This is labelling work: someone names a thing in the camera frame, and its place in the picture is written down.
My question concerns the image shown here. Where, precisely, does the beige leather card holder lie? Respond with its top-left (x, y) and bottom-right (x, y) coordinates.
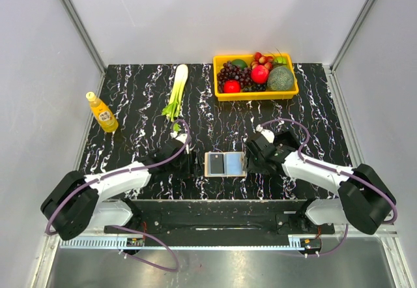
top-left (204, 152), bottom-right (246, 177)

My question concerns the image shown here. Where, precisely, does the black credit card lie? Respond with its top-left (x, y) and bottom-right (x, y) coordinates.
top-left (208, 152), bottom-right (225, 175)

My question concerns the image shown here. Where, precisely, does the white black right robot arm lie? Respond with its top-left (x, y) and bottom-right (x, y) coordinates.
top-left (245, 129), bottom-right (396, 235)

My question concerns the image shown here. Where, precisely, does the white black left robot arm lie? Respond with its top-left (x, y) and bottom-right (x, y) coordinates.
top-left (40, 132), bottom-right (195, 240)

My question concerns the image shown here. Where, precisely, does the green white leek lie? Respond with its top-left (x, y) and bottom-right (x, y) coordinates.
top-left (162, 64), bottom-right (188, 122)

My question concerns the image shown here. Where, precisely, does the dark blue grape bunch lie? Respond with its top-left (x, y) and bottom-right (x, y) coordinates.
top-left (242, 83), bottom-right (266, 93)

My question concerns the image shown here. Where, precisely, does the green netted melon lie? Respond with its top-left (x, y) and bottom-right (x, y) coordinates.
top-left (267, 66), bottom-right (295, 91)

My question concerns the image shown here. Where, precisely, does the large red apple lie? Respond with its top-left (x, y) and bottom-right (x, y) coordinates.
top-left (251, 65), bottom-right (269, 84)

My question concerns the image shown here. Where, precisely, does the red purple grape bunch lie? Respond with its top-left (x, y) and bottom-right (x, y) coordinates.
top-left (217, 61), bottom-right (253, 93)

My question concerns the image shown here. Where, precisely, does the yellow juice bottle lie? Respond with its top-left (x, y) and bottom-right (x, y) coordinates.
top-left (85, 92), bottom-right (119, 133)

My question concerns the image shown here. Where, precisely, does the red cherry cluster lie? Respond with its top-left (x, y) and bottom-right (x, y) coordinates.
top-left (250, 52), bottom-right (274, 70)

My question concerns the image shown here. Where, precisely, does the dark green avocado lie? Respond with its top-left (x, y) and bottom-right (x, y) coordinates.
top-left (231, 59), bottom-right (248, 69)

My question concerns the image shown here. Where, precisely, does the bright green apple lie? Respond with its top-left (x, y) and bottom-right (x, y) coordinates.
top-left (273, 55), bottom-right (287, 66)

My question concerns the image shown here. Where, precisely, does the yellow plastic fruit bin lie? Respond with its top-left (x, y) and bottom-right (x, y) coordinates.
top-left (213, 52), bottom-right (299, 102)

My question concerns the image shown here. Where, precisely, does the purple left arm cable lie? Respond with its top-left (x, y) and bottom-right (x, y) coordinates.
top-left (44, 119), bottom-right (192, 272)

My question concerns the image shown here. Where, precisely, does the black metal base plate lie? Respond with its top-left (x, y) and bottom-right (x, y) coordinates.
top-left (123, 200), bottom-right (335, 248)

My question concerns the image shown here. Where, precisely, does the aluminium frame rail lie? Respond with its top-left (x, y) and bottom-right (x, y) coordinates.
top-left (44, 211), bottom-right (400, 238)

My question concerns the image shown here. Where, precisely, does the white slotted cable duct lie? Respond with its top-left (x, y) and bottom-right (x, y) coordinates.
top-left (59, 235), bottom-right (323, 252)

